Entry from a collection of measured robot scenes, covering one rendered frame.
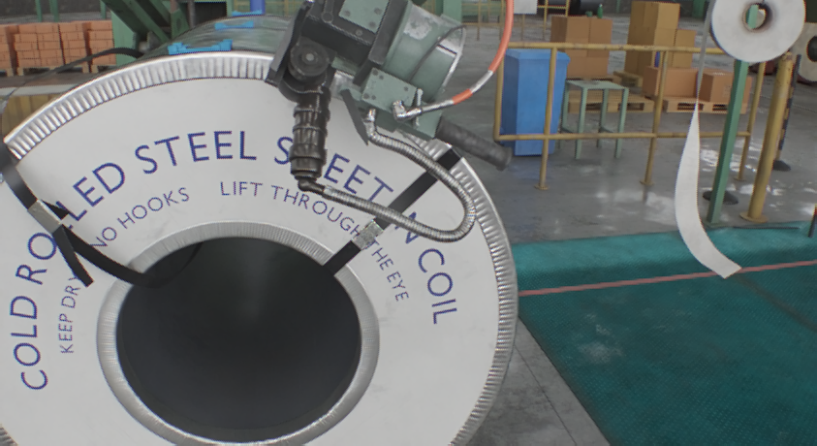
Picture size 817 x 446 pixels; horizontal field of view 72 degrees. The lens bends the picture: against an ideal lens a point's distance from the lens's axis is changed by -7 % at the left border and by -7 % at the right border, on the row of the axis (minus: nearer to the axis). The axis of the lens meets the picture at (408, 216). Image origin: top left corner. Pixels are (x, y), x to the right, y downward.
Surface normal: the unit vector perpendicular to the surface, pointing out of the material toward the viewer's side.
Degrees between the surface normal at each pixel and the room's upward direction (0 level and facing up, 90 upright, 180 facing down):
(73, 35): 90
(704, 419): 0
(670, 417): 0
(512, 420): 0
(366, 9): 58
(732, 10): 90
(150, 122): 90
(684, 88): 90
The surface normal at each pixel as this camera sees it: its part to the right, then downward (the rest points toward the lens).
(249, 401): 0.08, -0.93
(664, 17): 0.22, 0.36
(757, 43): -0.25, 0.35
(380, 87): 0.35, -0.21
